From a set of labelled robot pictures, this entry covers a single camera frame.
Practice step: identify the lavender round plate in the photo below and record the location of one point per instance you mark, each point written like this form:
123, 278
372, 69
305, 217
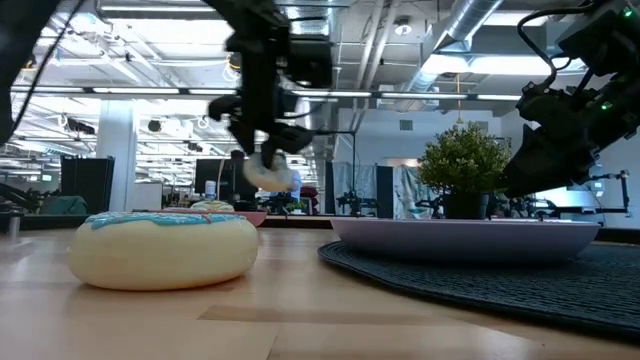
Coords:
465, 240

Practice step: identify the large mint donut black drizzle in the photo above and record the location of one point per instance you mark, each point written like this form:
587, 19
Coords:
212, 205

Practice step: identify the white ceiling sensor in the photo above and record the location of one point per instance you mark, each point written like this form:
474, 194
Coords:
402, 28

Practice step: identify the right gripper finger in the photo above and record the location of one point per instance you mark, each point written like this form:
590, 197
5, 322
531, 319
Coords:
514, 157
540, 172

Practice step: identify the white bottle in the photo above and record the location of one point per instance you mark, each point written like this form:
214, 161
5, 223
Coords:
210, 190

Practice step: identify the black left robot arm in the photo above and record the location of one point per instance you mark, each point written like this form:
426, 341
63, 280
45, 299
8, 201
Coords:
250, 25

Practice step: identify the black background robot arm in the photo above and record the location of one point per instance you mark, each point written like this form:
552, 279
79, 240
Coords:
355, 202

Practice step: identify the white building pillar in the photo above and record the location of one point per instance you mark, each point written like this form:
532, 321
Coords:
116, 160

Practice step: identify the potted green plant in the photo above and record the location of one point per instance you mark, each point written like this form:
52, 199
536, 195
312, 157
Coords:
465, 160

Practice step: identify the black round woven placemat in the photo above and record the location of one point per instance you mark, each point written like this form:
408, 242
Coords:
500, 290

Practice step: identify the wall vent grille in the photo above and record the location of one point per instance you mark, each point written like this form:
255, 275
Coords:
406, 125

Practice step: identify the white low cabinet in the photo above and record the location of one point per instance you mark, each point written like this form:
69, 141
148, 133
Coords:
147, 196

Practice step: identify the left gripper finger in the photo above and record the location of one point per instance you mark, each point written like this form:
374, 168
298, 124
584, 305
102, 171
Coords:
244, 137
270, 154

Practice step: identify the pink round plate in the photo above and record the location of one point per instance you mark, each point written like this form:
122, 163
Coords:
255, 218

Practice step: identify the teal bag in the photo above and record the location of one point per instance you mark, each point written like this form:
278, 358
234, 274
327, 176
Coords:
65, 206

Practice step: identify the dark background monitor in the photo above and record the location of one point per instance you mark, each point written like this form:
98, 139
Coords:
227, 189

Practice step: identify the small silver metal post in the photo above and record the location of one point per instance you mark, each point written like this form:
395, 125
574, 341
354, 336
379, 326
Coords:
13, 225

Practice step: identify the grey tarp curtain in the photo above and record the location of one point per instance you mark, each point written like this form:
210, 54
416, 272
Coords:
407, 192

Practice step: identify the silver slanted ventilation duct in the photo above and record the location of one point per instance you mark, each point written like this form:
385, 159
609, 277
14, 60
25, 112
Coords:
465, 20

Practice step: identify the person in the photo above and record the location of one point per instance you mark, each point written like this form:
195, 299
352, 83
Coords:
297, 187

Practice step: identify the black cabinet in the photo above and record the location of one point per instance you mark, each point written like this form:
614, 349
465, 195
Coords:
87, 185

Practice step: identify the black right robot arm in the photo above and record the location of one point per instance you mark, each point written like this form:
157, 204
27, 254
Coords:
631, 100

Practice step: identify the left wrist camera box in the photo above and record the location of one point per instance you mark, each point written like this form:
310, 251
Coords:
312, 65

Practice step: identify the black upright panel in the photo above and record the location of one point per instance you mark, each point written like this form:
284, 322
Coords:
385, 192

